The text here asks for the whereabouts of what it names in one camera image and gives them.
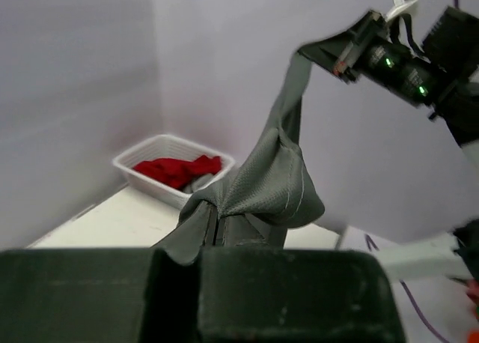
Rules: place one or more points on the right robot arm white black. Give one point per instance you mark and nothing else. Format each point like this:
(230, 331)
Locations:
(436, 74)

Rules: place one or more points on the red t shirt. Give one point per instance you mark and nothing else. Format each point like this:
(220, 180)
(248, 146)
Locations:
(177, 173)

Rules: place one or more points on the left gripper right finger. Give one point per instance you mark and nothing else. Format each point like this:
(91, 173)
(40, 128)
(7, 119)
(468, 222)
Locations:
(276, 295)

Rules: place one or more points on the dark grey t shirt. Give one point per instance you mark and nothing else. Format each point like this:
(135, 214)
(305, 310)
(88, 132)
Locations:
(273, 184)

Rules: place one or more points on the light grey t shirt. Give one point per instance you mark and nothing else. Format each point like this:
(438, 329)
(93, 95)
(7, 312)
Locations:
(198, 183)

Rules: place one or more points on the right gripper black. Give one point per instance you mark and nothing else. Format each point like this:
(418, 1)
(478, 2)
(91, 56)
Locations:
(363, 49)

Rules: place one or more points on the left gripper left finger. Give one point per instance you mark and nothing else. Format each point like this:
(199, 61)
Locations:
(73, 295)

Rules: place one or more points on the white plastic basket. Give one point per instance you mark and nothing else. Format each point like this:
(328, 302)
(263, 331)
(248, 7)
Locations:
(165, 146)

